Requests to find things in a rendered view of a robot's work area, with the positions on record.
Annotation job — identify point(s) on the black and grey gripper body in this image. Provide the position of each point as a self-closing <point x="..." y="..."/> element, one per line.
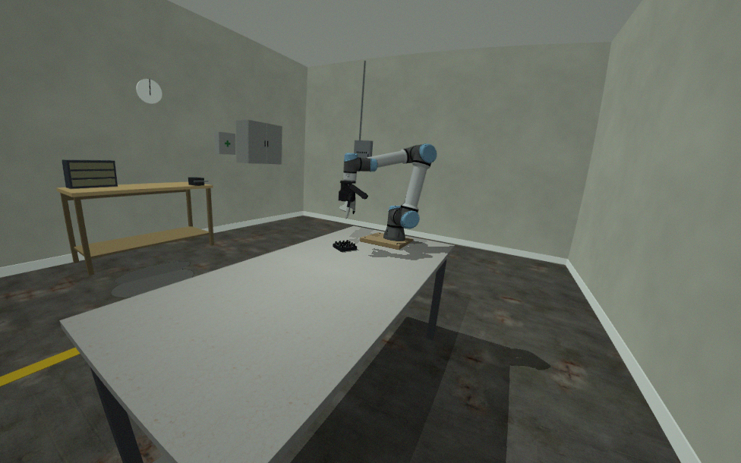
<point x="343" y="195"/>

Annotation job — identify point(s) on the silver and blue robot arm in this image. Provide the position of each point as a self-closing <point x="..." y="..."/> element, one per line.
<point x="406" y="215"/>

